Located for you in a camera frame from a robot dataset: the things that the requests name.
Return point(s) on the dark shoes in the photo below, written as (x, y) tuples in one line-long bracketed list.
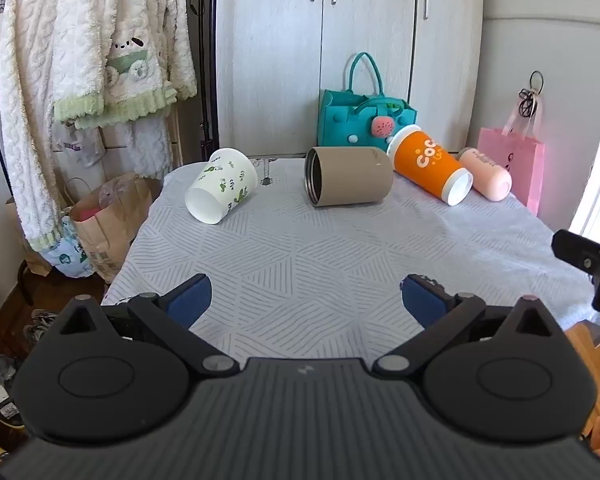
[(2, 390)]

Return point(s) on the white wardrobe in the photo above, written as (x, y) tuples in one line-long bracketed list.
[(280, 60)]

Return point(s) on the grey sneakers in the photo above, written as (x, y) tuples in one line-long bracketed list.
[(40, 322)]

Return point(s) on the teal felt handbag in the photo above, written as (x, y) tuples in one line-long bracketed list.
[(345, 115)]

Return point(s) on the grey patterned tablecloth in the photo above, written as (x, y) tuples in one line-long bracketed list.
[(305, 260)]

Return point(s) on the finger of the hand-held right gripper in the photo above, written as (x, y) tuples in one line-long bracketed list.
[(582, 256)]

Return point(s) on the brown paper bag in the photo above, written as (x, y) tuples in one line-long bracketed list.
[(111, 230)]

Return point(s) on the fluffy white robe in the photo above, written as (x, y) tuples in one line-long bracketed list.
[(55, 60)]

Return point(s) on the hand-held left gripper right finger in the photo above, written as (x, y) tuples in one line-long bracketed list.
[(422, 301)]

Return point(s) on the white cup with green print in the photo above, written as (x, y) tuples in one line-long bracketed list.
[(222, 185)]

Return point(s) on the pink paper bag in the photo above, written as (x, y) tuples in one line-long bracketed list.
[(525, 160)]

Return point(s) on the blue and white plastic bag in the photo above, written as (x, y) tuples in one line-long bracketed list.
[(67, 256)]

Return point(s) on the pink bottle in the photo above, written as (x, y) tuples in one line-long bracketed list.
[(490, 172)]

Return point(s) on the black clothes rack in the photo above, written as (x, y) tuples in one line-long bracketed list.
[(211, 60)]

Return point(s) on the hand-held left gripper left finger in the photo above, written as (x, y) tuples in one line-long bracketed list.
[(192, 299)]

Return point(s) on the tan cup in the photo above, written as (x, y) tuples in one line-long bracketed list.
[(355, 176)]

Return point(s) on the orange cup with white rim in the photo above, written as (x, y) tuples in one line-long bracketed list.
[(425, 161)]

